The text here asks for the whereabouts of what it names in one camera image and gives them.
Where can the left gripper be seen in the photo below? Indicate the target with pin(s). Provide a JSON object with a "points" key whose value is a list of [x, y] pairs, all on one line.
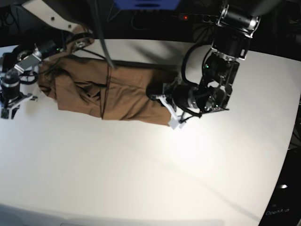
{"points": [[186, 97]]}

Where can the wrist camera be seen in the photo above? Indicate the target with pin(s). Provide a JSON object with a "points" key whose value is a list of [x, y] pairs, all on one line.
{"points": [[175, 123], [4, 113]]}

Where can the brown T-shirt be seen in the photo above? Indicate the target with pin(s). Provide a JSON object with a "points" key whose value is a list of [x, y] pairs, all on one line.
{"points": [[92, 87]]}

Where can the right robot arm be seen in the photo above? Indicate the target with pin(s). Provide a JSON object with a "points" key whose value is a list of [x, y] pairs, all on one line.
{"points": [[39, 57]]}

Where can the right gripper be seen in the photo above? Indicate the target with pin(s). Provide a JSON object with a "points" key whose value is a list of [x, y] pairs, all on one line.
{"points": [[10, 95]]}

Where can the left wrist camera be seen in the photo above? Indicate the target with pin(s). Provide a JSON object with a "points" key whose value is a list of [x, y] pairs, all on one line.
{"points": [[175, 123]]}

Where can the black power strip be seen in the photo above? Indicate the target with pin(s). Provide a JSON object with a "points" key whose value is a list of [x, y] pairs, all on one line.
{"points": [[198, 18]]}

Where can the blue box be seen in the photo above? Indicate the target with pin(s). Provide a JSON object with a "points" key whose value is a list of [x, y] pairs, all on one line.
{"points": [[147, 4]]}

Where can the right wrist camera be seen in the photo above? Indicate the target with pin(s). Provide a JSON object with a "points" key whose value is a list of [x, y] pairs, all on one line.
{"points": [[4, 113]]}

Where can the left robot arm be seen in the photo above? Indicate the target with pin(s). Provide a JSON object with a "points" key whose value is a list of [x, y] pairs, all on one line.
{"points": [[234, 30]]}

